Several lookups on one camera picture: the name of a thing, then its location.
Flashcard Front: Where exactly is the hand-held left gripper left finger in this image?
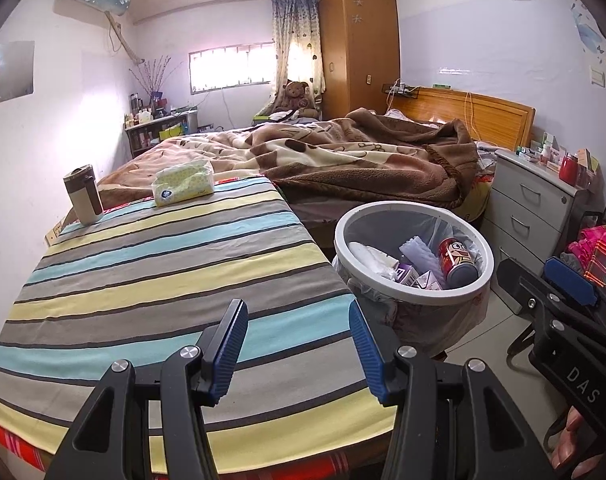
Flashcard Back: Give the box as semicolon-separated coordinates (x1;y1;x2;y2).
55;298;250;480

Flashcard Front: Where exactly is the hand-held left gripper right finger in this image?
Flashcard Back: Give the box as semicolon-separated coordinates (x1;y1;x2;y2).
348;301;554;480

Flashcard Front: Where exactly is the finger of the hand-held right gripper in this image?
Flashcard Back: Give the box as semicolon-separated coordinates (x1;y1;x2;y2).
543;256;599;308
497;258;584;326

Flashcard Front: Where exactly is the white trash bin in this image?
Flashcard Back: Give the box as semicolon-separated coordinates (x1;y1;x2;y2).
333;201;495;361

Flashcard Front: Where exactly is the printed tin can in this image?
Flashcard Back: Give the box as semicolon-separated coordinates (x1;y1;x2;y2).
437;237;480;291

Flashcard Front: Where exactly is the long purple and white box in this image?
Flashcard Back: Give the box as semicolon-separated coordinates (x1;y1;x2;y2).
395;262;420;286

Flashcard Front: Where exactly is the cream canvas bag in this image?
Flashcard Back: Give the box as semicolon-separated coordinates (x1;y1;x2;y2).
348;241;401;281

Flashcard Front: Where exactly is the pale blue foam net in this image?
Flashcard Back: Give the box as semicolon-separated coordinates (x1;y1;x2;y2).
399;236;444;281

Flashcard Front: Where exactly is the person's right hand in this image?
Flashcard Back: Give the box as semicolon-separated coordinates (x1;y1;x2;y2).
553;407;606;471

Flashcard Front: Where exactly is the pink plaid bag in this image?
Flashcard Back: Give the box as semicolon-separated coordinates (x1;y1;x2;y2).
568;225;606;293

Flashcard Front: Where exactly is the grey drawer nightstand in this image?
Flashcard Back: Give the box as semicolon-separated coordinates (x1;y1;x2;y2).
483;149;589;316

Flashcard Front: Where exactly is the pile of small medicine boxes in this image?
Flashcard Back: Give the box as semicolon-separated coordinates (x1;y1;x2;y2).
516;132;564;166

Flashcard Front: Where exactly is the wooden headboard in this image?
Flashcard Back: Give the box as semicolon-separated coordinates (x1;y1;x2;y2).
390;87;536;153

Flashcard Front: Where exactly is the yellow tissue pack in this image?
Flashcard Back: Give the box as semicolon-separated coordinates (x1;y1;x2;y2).
152;158;216;207

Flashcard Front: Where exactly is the brown patterned blanket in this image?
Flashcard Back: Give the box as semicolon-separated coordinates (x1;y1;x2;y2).
98;107;479;211

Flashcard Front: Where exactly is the brown and cream travel mug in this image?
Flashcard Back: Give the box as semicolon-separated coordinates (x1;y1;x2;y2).
64;163;104;226

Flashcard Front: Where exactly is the cluttered shelf unit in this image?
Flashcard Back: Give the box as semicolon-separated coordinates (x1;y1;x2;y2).
124;110;200;158

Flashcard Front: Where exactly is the power strip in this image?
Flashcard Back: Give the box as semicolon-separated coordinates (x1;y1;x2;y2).
380;80;416;98

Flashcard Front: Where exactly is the red plaid cloth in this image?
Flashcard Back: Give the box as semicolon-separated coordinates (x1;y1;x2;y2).
0;176;389;480

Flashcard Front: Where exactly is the brown teddy bear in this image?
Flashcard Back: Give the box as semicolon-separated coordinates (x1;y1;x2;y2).
273;80;319;121

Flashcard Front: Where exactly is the barred window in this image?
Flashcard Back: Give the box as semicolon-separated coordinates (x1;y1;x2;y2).
188;42;275;93

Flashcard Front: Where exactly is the vase of bare branches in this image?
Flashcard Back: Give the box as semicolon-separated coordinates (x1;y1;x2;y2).
129;55;173;101

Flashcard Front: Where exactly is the wooden wardrobe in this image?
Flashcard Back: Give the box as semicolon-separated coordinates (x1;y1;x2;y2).
318;0;401;121

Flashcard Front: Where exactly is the patterned curtain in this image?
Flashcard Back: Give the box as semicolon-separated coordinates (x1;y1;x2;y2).
270;0;326;111

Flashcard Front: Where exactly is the wrapped air conditioner pipe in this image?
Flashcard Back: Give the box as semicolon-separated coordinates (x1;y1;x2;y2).
105;10;146;66

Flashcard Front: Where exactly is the yellow cable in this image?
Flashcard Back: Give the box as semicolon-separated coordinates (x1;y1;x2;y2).
462;92;480;141

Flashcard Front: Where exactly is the blue wall decal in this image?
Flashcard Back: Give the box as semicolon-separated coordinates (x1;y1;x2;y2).
500;0;606;91

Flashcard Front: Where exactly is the grey wall poster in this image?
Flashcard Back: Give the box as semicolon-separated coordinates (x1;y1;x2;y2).
0;41;36;106

